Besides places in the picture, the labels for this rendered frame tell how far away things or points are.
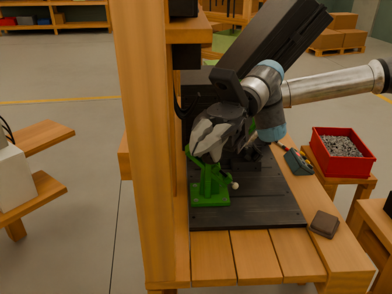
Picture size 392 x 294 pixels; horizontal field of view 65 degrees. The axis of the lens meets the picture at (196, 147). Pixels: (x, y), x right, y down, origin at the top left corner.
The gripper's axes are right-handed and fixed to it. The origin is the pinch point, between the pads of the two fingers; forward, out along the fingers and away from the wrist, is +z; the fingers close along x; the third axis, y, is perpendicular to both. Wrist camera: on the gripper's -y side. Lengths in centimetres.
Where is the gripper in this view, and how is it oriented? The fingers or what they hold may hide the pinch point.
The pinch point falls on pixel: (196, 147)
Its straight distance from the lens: 52.7
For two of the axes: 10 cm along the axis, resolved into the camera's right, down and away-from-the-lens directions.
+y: 1.3, 7.8, 6.1
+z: -5.2, 5.8, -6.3
